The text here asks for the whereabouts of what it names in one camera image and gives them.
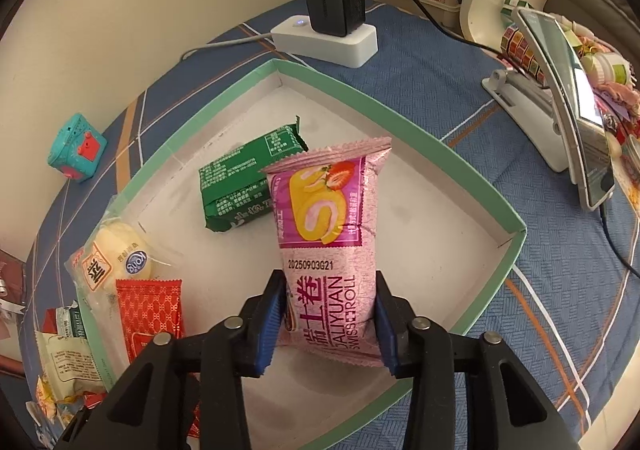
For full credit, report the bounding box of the colourful clutter pile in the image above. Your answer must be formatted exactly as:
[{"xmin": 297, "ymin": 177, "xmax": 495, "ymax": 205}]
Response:
[{"xmin": 500, "ymin": 0, "xmax": 639, "ymax": 206}]

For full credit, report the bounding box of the clear white bun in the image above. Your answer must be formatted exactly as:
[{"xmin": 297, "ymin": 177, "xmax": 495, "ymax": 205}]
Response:
[{"xmin": 64, "ymin": 212, "xmax": 174, "ymax": 326}]

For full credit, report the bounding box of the blue plaid tablecloth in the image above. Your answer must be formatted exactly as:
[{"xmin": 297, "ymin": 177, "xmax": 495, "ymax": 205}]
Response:
[{"xmin": 18, "ymin": 0, "xmax": 639, "ymax": 437}]

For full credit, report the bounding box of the cream white snack packet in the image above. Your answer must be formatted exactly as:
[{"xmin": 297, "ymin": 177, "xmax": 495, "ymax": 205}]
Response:
[{"xmin": 35, "ymin": 332, "xmax": 105, "ymax": 402}]

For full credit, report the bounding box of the smartphone on stand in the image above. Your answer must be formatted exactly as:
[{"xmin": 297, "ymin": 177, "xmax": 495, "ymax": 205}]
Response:
[{"xmin": 514, "ymin": 8, "xmax": 615, "ymax": 212}]

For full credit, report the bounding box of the mint green snack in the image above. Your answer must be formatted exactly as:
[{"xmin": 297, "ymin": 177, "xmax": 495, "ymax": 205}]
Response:
[{"xmin": 54, "ymin": 300, "xmax": 86, "ymax": 338}]

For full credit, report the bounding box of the white phone stand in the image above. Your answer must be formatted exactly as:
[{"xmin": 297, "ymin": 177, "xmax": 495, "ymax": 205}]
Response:
[{"xmin": 482, "ymin": 69, "xmax": 575, "ymax": 181}]

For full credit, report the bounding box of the white power strip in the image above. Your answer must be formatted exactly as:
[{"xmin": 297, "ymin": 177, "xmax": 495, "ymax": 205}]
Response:
[{"xmin": 270, "ymin": 16, "xmax": 378, "ymax": 69}]

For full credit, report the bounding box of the long red snack packet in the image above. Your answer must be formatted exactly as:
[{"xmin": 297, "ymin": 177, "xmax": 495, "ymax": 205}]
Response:
[{"xmin": 114, "ymin": 278, "xmax": 202, "ymax": 438}]

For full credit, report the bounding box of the green rimmed white tray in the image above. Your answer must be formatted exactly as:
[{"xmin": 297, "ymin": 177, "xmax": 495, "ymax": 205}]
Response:
[{"xmin": 74, "ymin": 58, "xmax": 528, "ymax": 450}]

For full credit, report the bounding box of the teal toy house box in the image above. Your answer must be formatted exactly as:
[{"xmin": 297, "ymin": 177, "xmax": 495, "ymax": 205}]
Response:
[{"xmin": 47, "ymin": 113, "xmax": 107, "ymax": 182}]

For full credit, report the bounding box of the yellow cake packet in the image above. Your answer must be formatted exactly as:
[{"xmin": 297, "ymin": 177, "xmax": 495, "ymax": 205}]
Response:
[{"xmin": 36, "ymin": 375, "xmax": 82, "ymax": 426}]

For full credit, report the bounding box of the small red box snack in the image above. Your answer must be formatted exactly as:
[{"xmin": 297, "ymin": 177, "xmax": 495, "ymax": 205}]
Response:
[{"xmin": 41, "ymin": 308, "xmax": 58, "ymax": 334}]

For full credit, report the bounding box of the grey power strip cord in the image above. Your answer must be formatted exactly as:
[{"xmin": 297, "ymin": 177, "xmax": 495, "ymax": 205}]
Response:
[{"xmin": 179, "ymin": 33, "xmax": 274, "ymax": 62}]

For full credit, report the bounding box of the pink swiss roll packet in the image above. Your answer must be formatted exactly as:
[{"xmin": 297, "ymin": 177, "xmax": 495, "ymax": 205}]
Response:
[{"xmin": 263, "ymin": 137, "xmax": 392, "ymax": 368}]

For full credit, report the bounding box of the dark green snack packet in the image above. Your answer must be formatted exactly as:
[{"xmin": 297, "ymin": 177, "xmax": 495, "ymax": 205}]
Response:
[{"xmin": 198, "ymin": 118, "xmax": 308, "ymax": 232}]

